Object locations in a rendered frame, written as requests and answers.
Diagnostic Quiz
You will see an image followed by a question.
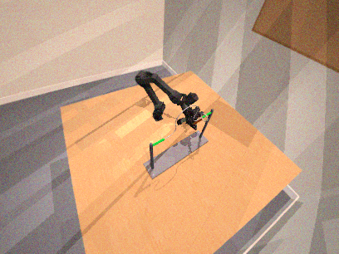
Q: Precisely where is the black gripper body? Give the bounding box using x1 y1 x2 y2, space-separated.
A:
177 107 204 125

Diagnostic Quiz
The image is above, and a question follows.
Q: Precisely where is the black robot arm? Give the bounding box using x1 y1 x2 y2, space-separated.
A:
135 70 200 122

